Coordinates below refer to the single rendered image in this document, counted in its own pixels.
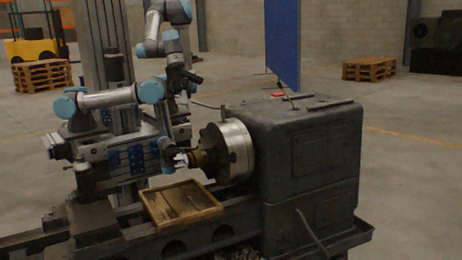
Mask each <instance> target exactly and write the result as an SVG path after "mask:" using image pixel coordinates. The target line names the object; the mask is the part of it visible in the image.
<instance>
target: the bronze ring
mask: <svg viewBox="0 0 462 260"><path fill-rule="evenodd" d="M205 154H207V153H206V151H201V150H200V149H196V150H194V151H191V152H189V153H187V154H186V156H187V158H188V163H189V164H188V166H187V167H188V168H189V169H191V168H200V167H201V168H203V167H204V164H205V163H204V156H203V155H205Z"/></svg>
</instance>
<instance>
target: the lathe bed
mask: <svg viewBox="0 0 462 260"><path fill-rule="evenodd" d="M204 187H205V188H206V189H207V190H209V191H211V192H210V193H211V194H212V195H213V197H214V198H215V199H216V200H217V201H218V202H219V203H220V204H222V206H223V207H224V206H225V207H224V209H223V210H224V213H223V214H219V215H217V216H213V217H210V218H207V219H203V220H201V221H198V222H194V223H191V224H188V225H184V226H181V227H177V228H174V229H172V230H168V231H165V232H162V233H159V232H158V231H156V230H157V228H156V229H155V226H154V223H153V222H152V220H151V218H150V216H149V215H148V213H147V211H146V210H145V208H144V206H143V204H142V203H141V202H137V203H135V204H127V205H124V206H121V207H116V208H113V211H114V212H115V215H116V218H117V220H118V224H119V225H120V228H121V229H122V232H123V235H124V240H125V244H126V250H125V251H122V252H119V253H115V254H112V255H109V256H105V257H102V258H99V259H96V260H188V259H192V258H194V257H197V256H200V255H203V254H207V253H209V252H212V251H215V250H217V249H220V248H224V247H226V246H229V245H232V244H234V243H240V242H243V241H246V240H249V239H251V238H255V237H257V236H260V235H263V231H262V227H261V206H262V202H263V199H261V198H260V197H259V196H258V197H255V198H254V197H253V193H252V194H248V195H245V196H242V182H239V183H235V184H232V185H229V186H220V185H219V184H218V183H217V182H214V183H210V184H207V185H204ZM210 189H211V190H210ZM134 207H135V208H134ZM137 208H138V209H137ZM140 208H143V209H140ZM124 210H125V211H124ZM120 212H121V213H120ZM122 213H124V214H122ZM130 220H131V221H130ZM137 223H138V224H139V225H137ZM142 223H143V224H142ZM135 224H136V225H135ZM141 224H142V225H141ZM133 225H135V226H133ZM148 228H150V229H149V230H148ZM144 229H145V231H144ZM150 231H151V232H150ZM42 232H43V233H42ZM133 232H134V233H133ZM44 234H45V235H44ZM129 234H130V235H134V236H131V237H130V235H129ZM133 237H134V238H133ZM69 239H70V233H69V226H63V227H59V228H56V229H53V230H49V231H45V232H44V231H43V227H39V228H36V229H33V230H28V231H25V232H21V233H17V234H14V235H9V236H6V237H3V238H0V260H15V259H17V258H18V259H17V260H42V253H41V252H42V251H44V249H45V248H46V247H48V246H52V245H54V244H57V243H61V242H67V241H68V240H69ZM12 241H13V242H12ZM8 242H9V243H8ZM5 243H7V244H5ZM1 244H2V245H3V246H1ZM6 245H7V246H6ZM172 246H174V248H173V247H172ZM25 249H26V250H25ZM13 257H14V259H13ZM120 257H122V258H120Z"/></svg>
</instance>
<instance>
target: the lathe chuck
mask: <svg viewBox="0 0 462 260"><path fill-rule="evenodd" d="M221 121H222V120H220V121H213V122H209V123H208V124H207V125H208V127H209V130H210V133H211V136H212V139H213V143H214V145H216V146H217V148H216V149H213V150H210V151H206V153H207V154H209V153H213V152H223V153H225V154H228V155H231V154H232V153H231V152H234V153H235V159H236V162H235V163H232V162H231V163H229V162H228V163H224V164H221V165H220V164H217V167H216V175H215V181H216V182H217V183H218V184H219V185H220V186H229V185H232V184H235V183H239V182H242V181H244V180H245V178H246V176H247V174H248V151H247V147H246V143H245V140H244V137H243V134H242V132H241V130H240V128H239V127H238V126H237V125H236V123H235V122H234V121H232V120H230V119H225V121H226V122H227V123H220V122H221ZM238 176H240V177H241V178H240V179H239V180H237V181H235V178H237V177H238Z"/></svg>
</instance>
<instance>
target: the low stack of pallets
mask: <svg viewBox="0 0 462 260"><path fill-rule="evenodd" d="M391 60H392V63H391V64H389V63H388V62H387V61H391ZM350 64H352V65H350ZM397 64H398V59H397V58H394V57H389V58H387V57H374V56H371V57H370V56H366V57H362V58H356V59H353V60H350V61H345V62H343V68H342V69H343V70H342V75H343V76H341V79H342V81H347V80H350V79H354V78H356V81H355V82H361V81H364V80H366V79H371V83H373V84H375V83H378V82H381V81H383V80H385V79H389V78H391V77H394V76H396V75H397V74H396V69H397ZM349 65H350V66H349ZM388 67H391V69H387V68H388ZM388 73H391V75H390V76H386V74H388ZM347 77H348V78H347ZM376 77H380V79H378V80H377V79H376Z"/></svg>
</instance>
